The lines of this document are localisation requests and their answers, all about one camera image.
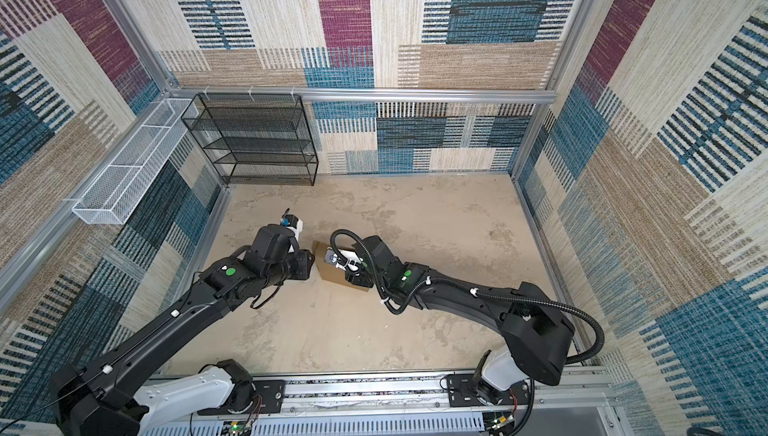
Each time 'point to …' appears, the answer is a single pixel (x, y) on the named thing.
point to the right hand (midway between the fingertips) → (355, 255)
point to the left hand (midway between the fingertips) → (311, 253)
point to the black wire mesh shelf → (254, 139)
